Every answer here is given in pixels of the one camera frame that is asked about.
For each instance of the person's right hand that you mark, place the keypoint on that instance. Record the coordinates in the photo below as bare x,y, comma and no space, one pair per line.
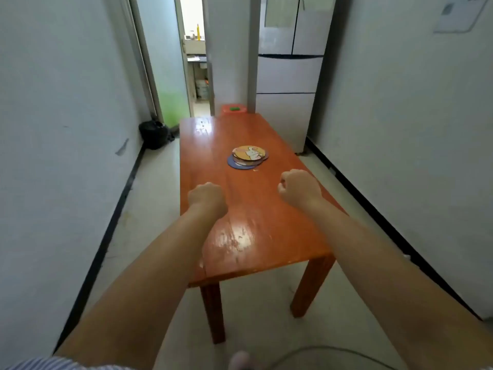
300,188

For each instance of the person's left hand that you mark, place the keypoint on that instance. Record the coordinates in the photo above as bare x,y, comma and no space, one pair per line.
208,196

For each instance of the blue dog coaster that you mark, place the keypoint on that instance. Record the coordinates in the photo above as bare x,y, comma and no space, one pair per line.
235,164

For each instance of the yellow rabbit coaster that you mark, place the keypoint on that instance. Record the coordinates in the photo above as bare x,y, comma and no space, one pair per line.
248,152

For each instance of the person's right forearm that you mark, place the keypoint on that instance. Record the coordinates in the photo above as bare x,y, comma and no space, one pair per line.
385,285

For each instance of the person's left forearm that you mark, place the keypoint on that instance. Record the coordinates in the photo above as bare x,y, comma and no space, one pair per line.
154,285

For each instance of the person's pink shoe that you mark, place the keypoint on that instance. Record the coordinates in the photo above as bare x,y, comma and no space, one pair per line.
239,362

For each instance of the orange wooden table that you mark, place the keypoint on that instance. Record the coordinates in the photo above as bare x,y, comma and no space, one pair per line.
215,150

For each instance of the orange plastic stool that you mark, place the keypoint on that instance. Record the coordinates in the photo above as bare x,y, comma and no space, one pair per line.
227,110

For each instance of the white refrigerator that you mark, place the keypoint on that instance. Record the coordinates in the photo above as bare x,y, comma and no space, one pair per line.
289,73

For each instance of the white cabinet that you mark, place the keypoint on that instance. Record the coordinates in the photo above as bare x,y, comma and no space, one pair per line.
198,78

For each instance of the paper sheet on refrigerator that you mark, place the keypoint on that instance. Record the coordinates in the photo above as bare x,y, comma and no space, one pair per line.
281,11

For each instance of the blue striped shirt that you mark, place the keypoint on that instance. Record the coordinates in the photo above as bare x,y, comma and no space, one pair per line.
57,364

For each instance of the white wall paper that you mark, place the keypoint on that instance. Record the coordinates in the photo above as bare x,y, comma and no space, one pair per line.
460,15

